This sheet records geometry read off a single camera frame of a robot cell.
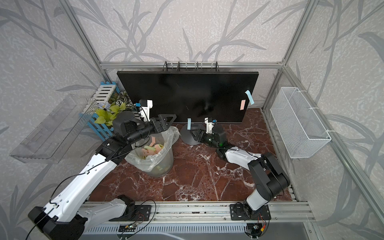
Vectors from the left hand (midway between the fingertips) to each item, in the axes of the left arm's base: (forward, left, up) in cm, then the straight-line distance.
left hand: (171, 118), depth 64 cm
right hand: (+8, -8, -20) cm, 23 cm away
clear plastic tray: (-8, +54, -8) cm, 56 cm away
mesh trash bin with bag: (-12, +7, -11) cm, 18 cm away
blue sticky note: (+12, -6, -19) cm, 23 cm away
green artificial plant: (+21, +36, -12) cm, 44 cm away
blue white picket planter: (+29, +49, -12) cm, 58 cm away
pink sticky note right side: (+14, -35, -4) cm, 37 cm away
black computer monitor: (+31, -8, -14) cm, 35 cm away
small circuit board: (-36, +22, -38) cm, 57 cm away
